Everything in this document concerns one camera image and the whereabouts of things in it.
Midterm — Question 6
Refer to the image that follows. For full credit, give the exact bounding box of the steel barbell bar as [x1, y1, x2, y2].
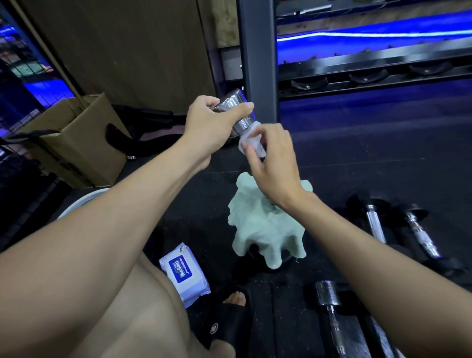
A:
[277, 3, 332, 17]

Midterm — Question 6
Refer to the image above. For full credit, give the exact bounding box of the large chrome dumbbell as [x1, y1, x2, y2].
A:
[314, 280, 349, 358]

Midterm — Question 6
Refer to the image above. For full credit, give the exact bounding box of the white blue wet wipes pack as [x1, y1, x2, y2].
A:
[159, 242, 212, 309]

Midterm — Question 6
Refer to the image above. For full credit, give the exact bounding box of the black padded bench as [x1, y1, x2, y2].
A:
[105, 104, 189, 160]

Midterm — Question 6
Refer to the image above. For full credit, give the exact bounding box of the person's right hand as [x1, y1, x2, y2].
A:
[241, 123, 314, 211]

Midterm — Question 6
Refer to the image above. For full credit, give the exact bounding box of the black strap handle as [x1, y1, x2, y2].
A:
[0, 129, 61, 145]

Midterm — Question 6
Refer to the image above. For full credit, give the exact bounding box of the thin wooden stick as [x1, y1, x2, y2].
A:
[11, 0, 89, 108]

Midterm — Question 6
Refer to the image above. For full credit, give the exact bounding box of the white rimmed basin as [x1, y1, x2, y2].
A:
[57, 187, 111, 220]

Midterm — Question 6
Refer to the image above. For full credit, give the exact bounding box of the small chrome dumbbell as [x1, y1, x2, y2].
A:
[213, 88, 267, 163]

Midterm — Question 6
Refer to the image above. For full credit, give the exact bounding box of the white wet wipe sheet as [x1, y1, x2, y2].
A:
[237, 121, 267, 158]

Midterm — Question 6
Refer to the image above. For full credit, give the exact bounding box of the person's right forearm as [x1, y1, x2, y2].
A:
[284, 190, 472, 358]

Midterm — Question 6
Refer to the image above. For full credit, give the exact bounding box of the black headed chrome handle dumbbell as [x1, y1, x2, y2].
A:
[346, 191, 412, 255]
[355, 295, 405, 358]
[392, 203, 465, 275]

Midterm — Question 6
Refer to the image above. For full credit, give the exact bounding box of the person's left leg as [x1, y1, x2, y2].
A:
[70, 252, 207, 358]

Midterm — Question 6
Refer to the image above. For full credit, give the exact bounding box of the dark metal rack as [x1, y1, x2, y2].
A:
[277, 36, 472, 101]

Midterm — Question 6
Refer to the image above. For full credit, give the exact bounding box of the person's left hand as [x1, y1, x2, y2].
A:
[182, 95, 255, 172]

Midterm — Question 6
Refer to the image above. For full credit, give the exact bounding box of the brown cardboard box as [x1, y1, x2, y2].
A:
[18, 92, 132, 189]

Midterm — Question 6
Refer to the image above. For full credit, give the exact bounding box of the person's left forearm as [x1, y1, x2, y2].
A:
[0, 138, 213, 358]

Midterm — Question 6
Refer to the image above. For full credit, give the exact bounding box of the glowing white light strip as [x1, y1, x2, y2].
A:
[277, 30, 472, 42]

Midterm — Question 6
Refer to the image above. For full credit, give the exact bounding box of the light green cloth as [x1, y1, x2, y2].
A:
[227, 172, 314, 270]

